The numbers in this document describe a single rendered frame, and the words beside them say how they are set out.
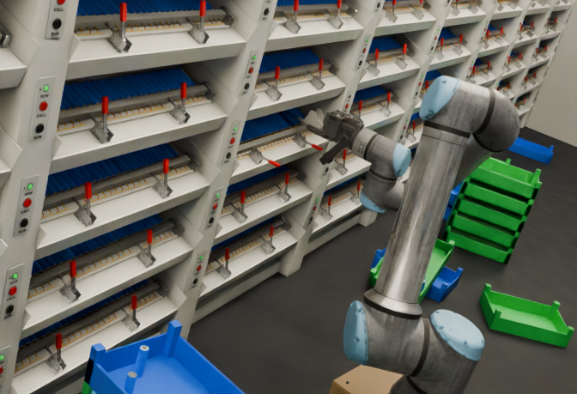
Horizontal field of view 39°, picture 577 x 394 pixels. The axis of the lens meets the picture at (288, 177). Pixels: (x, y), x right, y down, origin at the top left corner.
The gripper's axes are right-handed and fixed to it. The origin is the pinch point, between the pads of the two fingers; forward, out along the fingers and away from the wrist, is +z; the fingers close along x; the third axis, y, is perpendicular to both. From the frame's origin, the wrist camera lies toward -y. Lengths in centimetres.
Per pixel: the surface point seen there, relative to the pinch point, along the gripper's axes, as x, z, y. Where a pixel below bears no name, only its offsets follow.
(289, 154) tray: 12.3, -5.0, -7.2
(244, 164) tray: 35.9, -3.5, -6.6
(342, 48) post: -14.7, 1.1, 23.0
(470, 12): -134, 0, 33
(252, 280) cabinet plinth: 4, -2, -58
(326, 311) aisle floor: -8, -27, -61
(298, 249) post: -17, -6, -50
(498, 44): -205, 0, 14
